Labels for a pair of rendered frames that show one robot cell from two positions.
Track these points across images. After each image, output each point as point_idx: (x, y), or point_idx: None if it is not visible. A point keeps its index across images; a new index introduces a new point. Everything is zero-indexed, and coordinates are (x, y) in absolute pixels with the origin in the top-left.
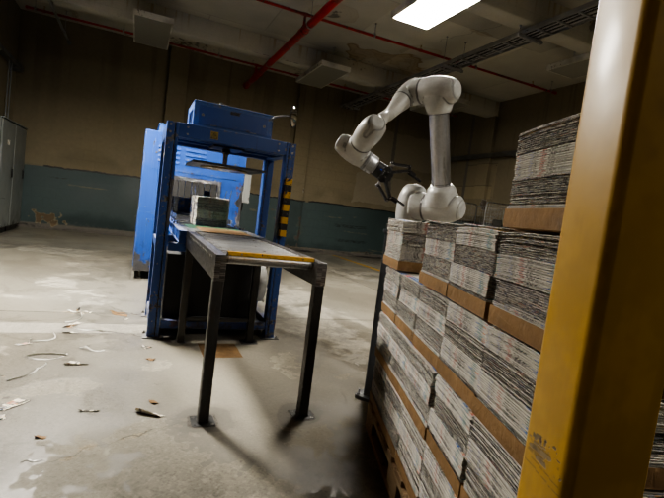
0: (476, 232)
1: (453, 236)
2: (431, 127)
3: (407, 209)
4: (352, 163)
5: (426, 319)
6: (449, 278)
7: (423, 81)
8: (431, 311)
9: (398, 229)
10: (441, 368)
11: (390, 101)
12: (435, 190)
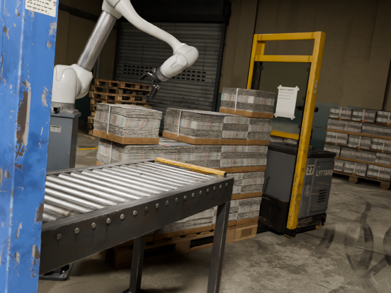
0: (240, 118)
1: (221, 120)
2: (110, 27)
3: (77, 92)
4: (174, 75)
5: (203, 158)
6: (223, 136)
7: None
8: (207, 154)
9: (153, 117)
10: (223, 170)
11: (131, 7)
12: (91, 74)
